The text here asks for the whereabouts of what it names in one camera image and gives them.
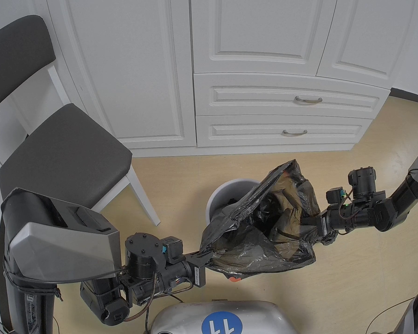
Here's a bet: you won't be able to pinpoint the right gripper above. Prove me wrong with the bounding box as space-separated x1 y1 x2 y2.
316 209 349 238

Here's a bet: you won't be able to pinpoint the white trash bin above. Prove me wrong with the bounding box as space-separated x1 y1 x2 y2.
206 178 262 229

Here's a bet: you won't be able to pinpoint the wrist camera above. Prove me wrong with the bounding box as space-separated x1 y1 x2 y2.
162 236 183 263
326 187 346 206

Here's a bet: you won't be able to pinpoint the black plastic bag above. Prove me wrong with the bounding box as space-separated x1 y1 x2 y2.
199 159 323 283

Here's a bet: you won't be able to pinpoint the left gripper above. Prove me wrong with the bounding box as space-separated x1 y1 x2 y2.
165 260 206 289

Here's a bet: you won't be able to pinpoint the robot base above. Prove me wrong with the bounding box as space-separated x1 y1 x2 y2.
153 301 293 334

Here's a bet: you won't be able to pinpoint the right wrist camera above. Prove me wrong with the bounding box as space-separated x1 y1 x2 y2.
326 187 346 206

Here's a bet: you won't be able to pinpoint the white wardrobe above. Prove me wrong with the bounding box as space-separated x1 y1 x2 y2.
28 0 417 152

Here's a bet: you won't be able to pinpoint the white chair grey cushions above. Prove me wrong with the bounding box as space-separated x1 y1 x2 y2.
0 15 161 227

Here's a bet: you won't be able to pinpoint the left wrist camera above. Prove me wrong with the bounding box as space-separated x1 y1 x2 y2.
162 236 183 263

